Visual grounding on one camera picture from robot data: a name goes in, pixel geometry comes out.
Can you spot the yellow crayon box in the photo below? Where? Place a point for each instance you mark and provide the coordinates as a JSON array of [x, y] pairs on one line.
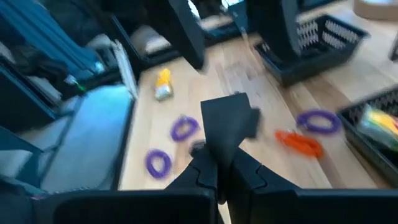
[[163, 82], [382, 124]]

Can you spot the black plastic mesh basket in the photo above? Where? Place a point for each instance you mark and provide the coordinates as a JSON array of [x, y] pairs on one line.
[[373, 161], [298, 73]]

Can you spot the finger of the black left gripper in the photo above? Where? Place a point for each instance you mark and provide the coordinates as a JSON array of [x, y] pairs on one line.
[[273, 28], [186, 34]]

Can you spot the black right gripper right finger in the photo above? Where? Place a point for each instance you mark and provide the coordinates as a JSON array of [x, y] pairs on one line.
[[311, 207]]

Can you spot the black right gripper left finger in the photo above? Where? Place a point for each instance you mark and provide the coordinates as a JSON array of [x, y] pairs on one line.
[[140, 207]]

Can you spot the white label plate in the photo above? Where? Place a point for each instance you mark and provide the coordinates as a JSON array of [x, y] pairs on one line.
[[124, 68]]

